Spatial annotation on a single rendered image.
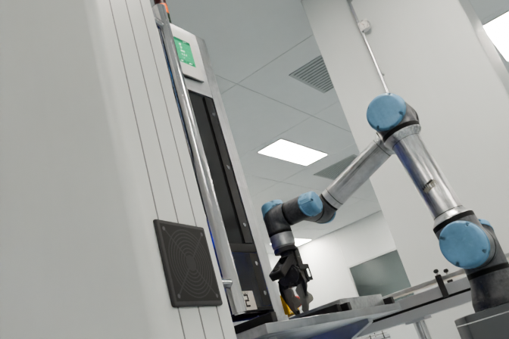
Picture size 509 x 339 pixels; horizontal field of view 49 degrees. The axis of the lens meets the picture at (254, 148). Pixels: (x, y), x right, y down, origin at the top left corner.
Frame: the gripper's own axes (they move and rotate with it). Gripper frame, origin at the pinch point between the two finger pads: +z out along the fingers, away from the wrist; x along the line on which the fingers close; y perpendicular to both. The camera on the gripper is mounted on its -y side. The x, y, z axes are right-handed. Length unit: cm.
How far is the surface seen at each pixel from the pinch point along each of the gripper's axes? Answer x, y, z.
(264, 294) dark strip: 15.6, 7.3, -10.0
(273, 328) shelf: -25, -53, 7
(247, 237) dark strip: 16.0, 7.3, -29.8
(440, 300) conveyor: -13, 86, 6
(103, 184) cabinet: -37, -100, -13
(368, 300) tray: -21.9, 0.2, 3.4
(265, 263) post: 15.8, 13.2, -20.5
